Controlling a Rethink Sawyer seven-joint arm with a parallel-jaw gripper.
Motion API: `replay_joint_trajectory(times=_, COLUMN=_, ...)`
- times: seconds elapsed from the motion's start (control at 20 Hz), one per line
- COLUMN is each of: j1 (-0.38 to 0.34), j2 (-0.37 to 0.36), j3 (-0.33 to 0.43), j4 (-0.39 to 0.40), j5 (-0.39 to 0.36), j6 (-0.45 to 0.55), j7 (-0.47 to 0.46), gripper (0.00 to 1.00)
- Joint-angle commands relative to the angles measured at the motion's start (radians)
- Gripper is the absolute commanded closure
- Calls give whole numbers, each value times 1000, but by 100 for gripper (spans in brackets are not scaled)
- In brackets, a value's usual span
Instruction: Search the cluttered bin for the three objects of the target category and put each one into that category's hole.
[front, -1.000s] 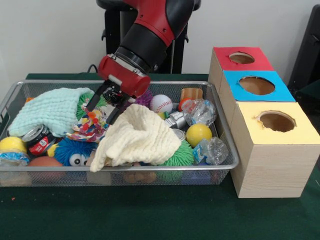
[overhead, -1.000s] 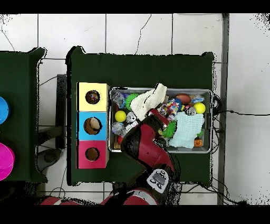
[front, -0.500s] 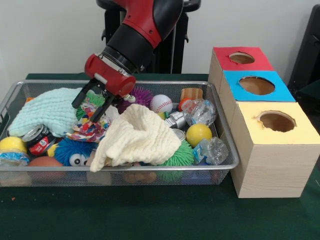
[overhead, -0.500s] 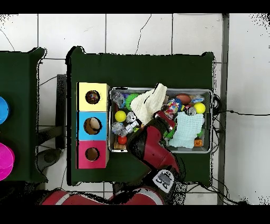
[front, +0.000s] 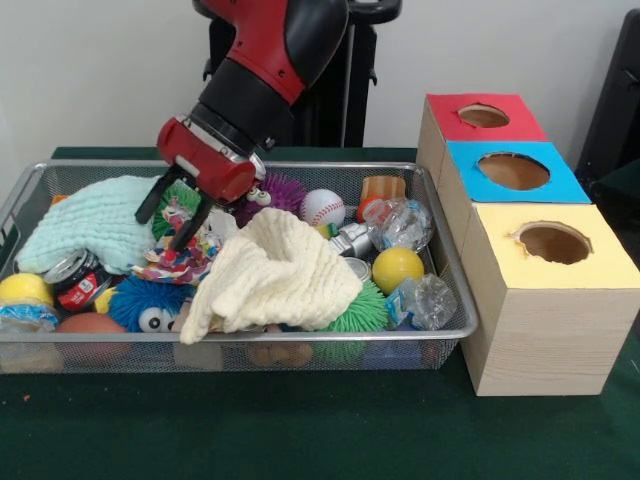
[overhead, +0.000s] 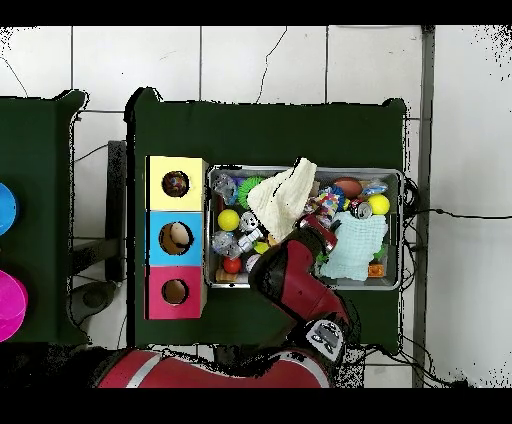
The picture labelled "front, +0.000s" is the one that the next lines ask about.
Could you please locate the cream waffle cloth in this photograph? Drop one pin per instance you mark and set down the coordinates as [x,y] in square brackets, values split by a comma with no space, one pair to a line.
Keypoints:
[280,280]

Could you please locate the green spiky ball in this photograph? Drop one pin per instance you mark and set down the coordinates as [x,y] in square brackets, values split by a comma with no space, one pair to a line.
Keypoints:
[365,312]

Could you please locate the white baseball red stitches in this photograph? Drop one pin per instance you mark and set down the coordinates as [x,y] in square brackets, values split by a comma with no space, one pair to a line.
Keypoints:
[322,207]

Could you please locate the mint waffle cloth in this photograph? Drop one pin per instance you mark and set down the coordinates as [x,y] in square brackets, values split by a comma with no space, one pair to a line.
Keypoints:
[90,225]

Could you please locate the purple spiky ball with eyes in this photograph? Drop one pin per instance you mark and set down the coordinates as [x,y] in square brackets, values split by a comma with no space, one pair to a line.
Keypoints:
[282,192]

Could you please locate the blue spiky ball with eyes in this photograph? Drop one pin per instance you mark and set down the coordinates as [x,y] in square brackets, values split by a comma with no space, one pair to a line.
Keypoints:
[135,300]

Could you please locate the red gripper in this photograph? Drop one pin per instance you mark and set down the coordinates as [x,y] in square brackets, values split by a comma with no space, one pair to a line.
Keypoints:
[210,160]

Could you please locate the white cloth with coloured dots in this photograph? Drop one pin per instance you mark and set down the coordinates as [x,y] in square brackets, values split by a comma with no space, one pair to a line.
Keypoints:
[170,270]

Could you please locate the clear mesh bin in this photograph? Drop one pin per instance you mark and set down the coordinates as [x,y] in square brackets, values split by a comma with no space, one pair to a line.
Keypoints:
[150,357]

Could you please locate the dark green table cloth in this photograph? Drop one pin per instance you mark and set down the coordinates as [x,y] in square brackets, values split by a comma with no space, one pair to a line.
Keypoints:
[300,430]
[620,195]

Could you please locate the black and red drink can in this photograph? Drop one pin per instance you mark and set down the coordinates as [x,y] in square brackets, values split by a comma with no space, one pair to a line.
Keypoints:
[75,287]

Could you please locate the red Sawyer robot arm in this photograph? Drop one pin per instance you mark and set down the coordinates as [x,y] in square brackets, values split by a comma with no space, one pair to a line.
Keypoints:
[260,85]

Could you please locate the yellow ball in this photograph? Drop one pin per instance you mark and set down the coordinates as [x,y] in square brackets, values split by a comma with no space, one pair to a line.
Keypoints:
[25,290]
[397,270]

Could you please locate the wooden box with three holes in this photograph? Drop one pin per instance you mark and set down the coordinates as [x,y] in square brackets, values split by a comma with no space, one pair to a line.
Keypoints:
[550,330]

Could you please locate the crushed clear plastic bottle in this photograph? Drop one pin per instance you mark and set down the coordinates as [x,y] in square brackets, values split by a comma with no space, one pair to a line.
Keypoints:
[402,225]

